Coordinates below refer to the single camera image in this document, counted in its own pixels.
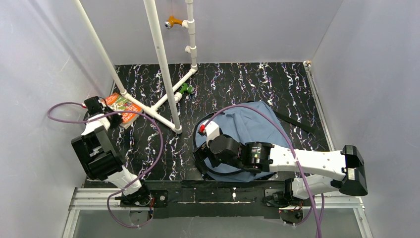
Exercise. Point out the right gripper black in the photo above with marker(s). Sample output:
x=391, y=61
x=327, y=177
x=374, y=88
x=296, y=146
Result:
x=200, y=156

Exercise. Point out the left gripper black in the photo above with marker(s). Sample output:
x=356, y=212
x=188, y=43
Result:
x=95, y=107

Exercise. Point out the orange green treehouse book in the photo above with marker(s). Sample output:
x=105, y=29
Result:
x=118, y=103

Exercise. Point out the blue backpack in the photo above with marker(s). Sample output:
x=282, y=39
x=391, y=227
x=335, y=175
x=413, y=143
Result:
x=244, y=126

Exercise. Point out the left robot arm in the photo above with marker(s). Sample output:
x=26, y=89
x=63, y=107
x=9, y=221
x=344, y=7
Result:
x=101, y=160

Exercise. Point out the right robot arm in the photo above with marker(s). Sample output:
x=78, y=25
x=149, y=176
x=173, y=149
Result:
x=342, y=170

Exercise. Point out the green white pipe fitting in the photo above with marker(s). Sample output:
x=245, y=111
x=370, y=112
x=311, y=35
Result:
x=185, y=88

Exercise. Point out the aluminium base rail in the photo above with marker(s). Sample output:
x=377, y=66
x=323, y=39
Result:
x=188, y=208

